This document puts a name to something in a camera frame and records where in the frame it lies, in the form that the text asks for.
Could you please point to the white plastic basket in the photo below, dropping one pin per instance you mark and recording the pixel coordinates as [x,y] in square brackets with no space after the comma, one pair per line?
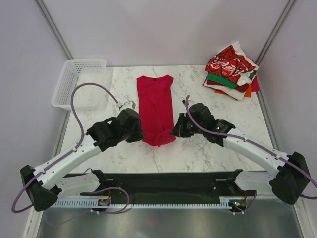
[74,73]

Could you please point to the white folded shirt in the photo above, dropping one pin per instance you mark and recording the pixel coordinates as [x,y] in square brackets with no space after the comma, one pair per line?
[235,94]

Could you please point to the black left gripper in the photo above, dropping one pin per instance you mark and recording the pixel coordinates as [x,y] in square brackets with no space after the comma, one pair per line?
[139,135]

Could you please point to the magenta folded shirt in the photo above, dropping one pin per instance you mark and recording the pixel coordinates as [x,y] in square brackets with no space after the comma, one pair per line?
[254,86]

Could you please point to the aluminium frame post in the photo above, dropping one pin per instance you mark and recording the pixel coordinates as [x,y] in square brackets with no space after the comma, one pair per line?
[277,27]
[54,28]

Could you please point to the dark red folded shirt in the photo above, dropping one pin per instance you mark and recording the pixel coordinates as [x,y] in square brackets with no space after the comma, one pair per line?
[217,86]

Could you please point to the green folded shirt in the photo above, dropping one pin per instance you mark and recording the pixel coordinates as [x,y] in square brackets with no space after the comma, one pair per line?
[221,80]

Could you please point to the left aluminium frame post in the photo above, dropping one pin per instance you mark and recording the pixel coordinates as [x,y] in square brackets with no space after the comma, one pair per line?
[54,28]

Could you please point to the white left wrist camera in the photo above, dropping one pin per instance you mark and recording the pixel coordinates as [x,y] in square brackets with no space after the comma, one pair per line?
[126,105]

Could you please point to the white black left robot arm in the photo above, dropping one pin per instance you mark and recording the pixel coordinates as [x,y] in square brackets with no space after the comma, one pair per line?
[48,182]

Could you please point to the red white printed shirt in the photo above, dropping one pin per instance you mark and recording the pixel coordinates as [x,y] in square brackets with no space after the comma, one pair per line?
[232,64]

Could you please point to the white slotted cable duct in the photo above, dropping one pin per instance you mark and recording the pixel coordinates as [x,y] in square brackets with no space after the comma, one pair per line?
[98,203]

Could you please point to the right aluminium frame post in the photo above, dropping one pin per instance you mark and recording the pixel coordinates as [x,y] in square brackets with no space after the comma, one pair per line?
[277,27]

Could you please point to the orange folded shirt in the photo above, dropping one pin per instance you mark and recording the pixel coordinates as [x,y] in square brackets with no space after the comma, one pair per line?
[247,93]

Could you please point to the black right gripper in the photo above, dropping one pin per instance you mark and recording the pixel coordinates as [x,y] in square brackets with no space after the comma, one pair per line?
[179,130]

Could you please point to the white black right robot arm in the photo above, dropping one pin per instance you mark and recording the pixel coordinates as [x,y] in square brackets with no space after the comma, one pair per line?
[286,176]

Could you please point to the crimson red t shirt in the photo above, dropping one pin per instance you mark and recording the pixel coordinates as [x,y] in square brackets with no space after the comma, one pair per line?
[156,109]

